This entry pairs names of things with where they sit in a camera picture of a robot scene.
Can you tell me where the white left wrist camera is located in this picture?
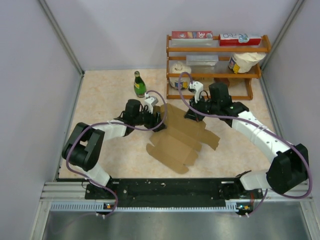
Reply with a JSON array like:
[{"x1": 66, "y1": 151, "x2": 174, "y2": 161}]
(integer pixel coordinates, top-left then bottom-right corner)
[{"x1": 144, "y1": 93, "x2": 159, "y2": 114}]

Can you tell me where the red white wrap box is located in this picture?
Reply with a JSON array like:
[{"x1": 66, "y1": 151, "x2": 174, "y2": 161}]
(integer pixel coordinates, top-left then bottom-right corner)
[{"x1": 218, "y1": 33, "x2": 262, "y2": 47}]

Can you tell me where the brown cardboard box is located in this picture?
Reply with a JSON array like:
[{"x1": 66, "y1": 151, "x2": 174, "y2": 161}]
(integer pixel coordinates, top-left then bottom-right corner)
[{"x1": 146, "y1": 103, "x2": 220, "y2": 175}]

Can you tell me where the tan block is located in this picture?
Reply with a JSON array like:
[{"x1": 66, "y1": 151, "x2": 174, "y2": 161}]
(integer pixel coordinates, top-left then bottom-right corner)
[{"x1": 193, "y1": 77, "x2": 214, "y2": 89}]

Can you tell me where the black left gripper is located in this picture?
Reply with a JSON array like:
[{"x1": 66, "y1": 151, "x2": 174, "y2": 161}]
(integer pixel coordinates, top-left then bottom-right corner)
[{"x1": 133, "y1": 104, "x2": 167, "y2": 132}]

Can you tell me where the white bag left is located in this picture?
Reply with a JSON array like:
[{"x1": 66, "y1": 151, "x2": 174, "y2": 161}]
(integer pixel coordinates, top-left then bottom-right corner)
[{"x1": 169, "y1": 61, "x2": 192, "y2": 90}]

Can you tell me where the wooden shelf rack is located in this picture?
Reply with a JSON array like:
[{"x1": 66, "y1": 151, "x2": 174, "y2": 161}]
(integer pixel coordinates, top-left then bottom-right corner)
[{"x1": 166, "y1": 34, "x2": 272, "y2": 101}]

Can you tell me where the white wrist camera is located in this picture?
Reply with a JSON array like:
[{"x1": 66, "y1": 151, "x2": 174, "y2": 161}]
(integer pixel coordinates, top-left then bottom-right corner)
[
  {"x1": 144, "y1": 93, "x2": 159, "y2": 114},
  {"x1": 188, "y1": 81, "x2": 204, "y2": 104}
]

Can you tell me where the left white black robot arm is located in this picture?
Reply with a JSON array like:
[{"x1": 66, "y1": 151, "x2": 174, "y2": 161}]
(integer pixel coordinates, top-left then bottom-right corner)
[{"x1": 61, "y1": 96, "x2": 166, "y2": 199}]

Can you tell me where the brown red block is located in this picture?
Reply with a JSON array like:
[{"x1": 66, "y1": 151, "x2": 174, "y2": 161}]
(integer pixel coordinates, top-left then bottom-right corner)
[{"x1": 214, "y1": 77, "x2": 231, "y2": 88}]

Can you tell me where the red foil box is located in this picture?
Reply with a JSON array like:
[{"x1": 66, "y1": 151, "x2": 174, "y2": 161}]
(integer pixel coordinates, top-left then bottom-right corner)
[{"x1": 171, "y1": 31, "x2": 213, "y2": 40}]

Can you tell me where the green glass bottle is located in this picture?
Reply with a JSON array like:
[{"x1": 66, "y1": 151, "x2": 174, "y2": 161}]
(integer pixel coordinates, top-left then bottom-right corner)
[{"x1": 133, "y1": 71, "x2": 147, "y2": 98}]

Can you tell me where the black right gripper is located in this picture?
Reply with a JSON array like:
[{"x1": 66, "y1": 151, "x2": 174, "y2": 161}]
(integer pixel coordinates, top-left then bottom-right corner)
[{"x1": 184, "y1": 94, "x2": 220, "y2": 123}]

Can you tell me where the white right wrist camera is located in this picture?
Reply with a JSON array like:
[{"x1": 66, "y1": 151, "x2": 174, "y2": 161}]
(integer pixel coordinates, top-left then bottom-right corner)
[{"x1": 188, "y1": 81, "x2": 204, "y2": 104}]

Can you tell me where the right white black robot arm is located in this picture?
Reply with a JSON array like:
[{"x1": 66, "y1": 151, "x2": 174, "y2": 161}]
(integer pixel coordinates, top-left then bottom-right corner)
[{"x1": 185, "y1": 81, "x2": 309, "y2": 198}]

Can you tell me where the large white flour bag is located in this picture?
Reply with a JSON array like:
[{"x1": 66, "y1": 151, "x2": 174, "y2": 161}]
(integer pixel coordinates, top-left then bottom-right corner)
[{"x1": 228, "y1": 52, "x2": 267, "y2": 74}]

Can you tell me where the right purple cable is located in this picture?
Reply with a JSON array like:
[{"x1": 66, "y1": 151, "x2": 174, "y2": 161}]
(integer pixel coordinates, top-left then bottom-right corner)
[{"x1": 177, "y1": 71, "x2": 313, "y2": 218}]

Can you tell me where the silver foil box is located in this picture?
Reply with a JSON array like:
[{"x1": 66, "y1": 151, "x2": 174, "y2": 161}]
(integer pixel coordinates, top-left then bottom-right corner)
[{"x1": 186, "y1": 55, "x2": 219, "y2": 66}]

